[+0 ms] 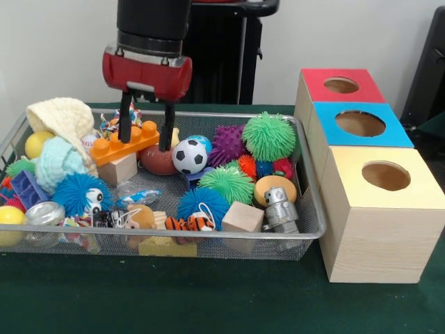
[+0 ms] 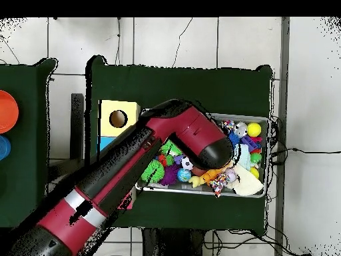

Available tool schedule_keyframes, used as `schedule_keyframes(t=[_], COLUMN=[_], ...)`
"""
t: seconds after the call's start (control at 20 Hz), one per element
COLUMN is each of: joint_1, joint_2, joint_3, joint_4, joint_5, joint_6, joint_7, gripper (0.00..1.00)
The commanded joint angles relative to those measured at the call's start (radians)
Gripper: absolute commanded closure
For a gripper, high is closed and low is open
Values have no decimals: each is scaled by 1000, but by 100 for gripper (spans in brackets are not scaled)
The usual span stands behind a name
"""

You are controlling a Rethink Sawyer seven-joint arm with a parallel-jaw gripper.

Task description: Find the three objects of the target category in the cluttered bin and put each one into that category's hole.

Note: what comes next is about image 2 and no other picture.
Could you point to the globe print ball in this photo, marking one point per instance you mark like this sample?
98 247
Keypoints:
184 175

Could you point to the light teal knitted cloth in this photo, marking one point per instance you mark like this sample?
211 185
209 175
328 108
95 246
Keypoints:
243 157

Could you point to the cream knitted cloth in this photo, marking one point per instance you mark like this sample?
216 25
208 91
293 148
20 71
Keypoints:
246 182

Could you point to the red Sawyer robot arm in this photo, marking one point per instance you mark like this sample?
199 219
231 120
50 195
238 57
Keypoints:
181 130

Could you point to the wooden box with three holes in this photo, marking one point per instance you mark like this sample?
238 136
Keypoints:
109 114

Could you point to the shallow clear mesh bin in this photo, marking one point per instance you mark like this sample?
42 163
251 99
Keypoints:
265 181

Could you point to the green spiky ball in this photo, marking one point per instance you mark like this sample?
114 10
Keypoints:
171 148

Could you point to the black and white soccer ball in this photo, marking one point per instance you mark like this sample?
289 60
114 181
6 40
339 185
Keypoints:
187 162

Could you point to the purple spiky ball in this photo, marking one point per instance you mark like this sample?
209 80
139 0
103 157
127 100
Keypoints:
170 175

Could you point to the green furry ball with eyes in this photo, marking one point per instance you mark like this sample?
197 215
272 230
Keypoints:
153 172

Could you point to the orange toy building block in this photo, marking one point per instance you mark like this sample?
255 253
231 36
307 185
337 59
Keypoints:
210 175

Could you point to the dark green table cloth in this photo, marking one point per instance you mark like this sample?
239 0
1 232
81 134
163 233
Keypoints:
186 85
32 160

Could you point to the blue spiky ball with eyes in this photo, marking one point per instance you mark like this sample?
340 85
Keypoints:
234 140

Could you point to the plain yellow ball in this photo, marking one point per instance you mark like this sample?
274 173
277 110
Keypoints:
254 129

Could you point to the yellow smiley face ball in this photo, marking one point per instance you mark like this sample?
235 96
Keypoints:
254 173

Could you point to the orange round disc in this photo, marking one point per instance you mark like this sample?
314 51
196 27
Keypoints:
7 111

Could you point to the blue round disc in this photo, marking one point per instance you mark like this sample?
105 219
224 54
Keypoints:
4 148

